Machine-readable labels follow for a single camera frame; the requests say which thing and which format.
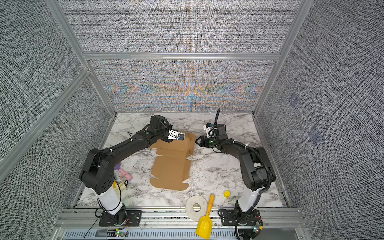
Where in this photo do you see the brown cardboard box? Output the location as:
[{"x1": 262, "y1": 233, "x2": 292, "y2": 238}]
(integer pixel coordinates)
[{"x1": 150, "y1": 133, "x2": 196, "y2": 191}]

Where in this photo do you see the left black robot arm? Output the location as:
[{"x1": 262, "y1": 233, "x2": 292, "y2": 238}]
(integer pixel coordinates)
[{"x1": 79, "y1": 115, "x2": 178, "y2": 225}]

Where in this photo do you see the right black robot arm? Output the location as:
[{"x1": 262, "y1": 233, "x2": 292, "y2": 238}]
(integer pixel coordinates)
[{"x1": 195, "y1": 123, "x2": 276, "y2": 219}]

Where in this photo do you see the small yellow bottle cap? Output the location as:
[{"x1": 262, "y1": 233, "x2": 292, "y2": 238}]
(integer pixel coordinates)
[{"x1": 224, "y1": 190, "x2": 231, "y2": 198}]

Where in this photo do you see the yellow work glove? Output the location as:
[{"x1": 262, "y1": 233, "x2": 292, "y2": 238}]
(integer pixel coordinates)
[{"x1": 113, "y1": 180, "x2": 129, "y2": 194}]

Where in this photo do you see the white tape roll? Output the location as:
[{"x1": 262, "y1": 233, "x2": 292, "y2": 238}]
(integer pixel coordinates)
[{"x1": 185, "y1": 196, "x2": 208, "y2": 222}]

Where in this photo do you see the yellow plastic toy shovel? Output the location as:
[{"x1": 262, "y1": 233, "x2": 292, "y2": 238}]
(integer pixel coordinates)
[{"x1": 196, "y1": 194, "x2": 215, "y2": 240}]

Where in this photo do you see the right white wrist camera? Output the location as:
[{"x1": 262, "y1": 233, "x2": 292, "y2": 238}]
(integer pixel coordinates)
[{"x1": 203, "y1": 123, "x2": 216, "y2": 138}]

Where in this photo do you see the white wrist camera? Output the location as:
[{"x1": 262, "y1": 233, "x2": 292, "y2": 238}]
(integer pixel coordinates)
[
  {"x1": 168, "y1": 130, "x2": 185, "y2": 141},
  {"x1": 203, "y1": 123, "x2": 216, "y2": 138}
]

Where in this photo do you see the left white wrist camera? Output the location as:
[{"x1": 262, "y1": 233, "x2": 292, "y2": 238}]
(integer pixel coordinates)
[{"x1": 168, "y1": 130, "x2": 185, "y2": 141}]

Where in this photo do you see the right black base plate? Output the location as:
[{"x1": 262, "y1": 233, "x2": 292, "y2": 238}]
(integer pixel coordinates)
[{"x1": 218, "y1": 209, "x2": 263, "y2": 226}]

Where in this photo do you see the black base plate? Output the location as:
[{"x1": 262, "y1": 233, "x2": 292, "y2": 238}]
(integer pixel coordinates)
[
  {"x1": 99, "y1": 210, "x2": 143, "y2": 227},
  {"x1": 218, "y1": 209, "x2": 263, "y2": 226}
]

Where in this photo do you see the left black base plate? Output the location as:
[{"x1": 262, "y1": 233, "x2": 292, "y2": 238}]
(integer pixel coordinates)
[{"x1": 99, "y1": 210, "x2": 143, "y2": 227}]

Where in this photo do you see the aluminium front frame rail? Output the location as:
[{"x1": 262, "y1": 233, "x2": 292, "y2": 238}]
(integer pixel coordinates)
[{"x1": 50, "y1": 207, "x2": 311, "y2": 240}]

